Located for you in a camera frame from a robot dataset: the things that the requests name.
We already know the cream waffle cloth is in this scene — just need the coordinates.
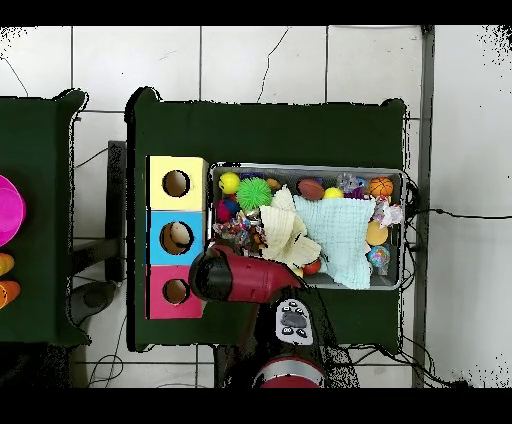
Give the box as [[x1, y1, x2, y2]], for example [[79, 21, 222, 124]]
[[258, 185, 323, 270]]

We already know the wooden box with three holes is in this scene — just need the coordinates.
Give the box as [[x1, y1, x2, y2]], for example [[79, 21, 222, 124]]
[[145, 154, 210, 321]]

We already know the green spiky rubber ball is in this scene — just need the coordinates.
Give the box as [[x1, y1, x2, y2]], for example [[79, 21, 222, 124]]
[[235, 177, 274, 212]]

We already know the yellow smiley foam ball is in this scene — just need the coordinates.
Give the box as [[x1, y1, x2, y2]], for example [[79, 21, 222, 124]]
[[217, 172, 242, 196]]

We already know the brown toy football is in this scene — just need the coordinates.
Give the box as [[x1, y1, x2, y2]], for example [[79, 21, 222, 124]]
[[296, 178, 326, 202]]

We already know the dark green table cloth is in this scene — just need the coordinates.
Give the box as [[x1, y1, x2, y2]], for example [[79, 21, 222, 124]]
[[125, 86, 407, 353], [0, 88, 91, 347]]

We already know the mint green waffle cloth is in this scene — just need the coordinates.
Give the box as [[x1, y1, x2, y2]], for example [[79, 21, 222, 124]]
[[292, 195, 377, 291]]

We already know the peach foam ball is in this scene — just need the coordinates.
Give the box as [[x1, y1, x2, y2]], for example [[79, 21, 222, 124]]
[[365, 219, 390, 247]]

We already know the orange toy basketball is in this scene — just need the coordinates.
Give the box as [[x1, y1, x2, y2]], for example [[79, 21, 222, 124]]
[[368, 176, 395, 198]]

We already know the globe print foam ball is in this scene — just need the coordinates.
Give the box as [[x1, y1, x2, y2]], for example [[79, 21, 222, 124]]
[[366, 245, 392, 270]]

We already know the black upright panel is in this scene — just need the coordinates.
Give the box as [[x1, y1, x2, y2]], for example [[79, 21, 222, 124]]
[[104, 139, 128, 283]]

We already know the pink plastic bowl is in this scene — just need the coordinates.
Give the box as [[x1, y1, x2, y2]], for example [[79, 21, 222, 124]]
[[0, 174, 28, 248]]

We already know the silver wire mesh bin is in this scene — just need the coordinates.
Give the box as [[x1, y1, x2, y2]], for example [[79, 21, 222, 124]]
[[206, 161, 406, 291]]

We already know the grey metal rail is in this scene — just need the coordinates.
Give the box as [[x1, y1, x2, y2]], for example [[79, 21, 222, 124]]
[[411, 25, 436, 389]]

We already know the black power cable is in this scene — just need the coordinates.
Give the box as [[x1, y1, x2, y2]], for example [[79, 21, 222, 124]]
[[407, 206, 512, 220]]

